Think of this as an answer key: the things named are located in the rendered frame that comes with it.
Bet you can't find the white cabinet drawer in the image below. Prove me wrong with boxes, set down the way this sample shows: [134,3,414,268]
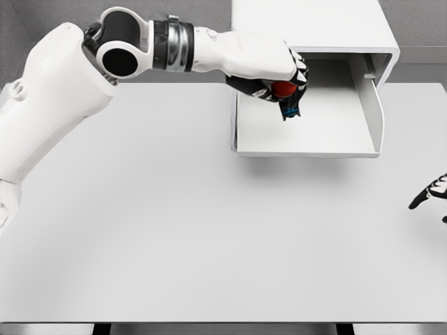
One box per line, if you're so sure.
[229,58,386,159]

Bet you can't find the white tabletop storage cabinet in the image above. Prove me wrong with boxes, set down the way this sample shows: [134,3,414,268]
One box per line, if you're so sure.
[230,0,400,89]

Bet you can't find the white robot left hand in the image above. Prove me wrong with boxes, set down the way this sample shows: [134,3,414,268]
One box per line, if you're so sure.
[225,31,311,104]

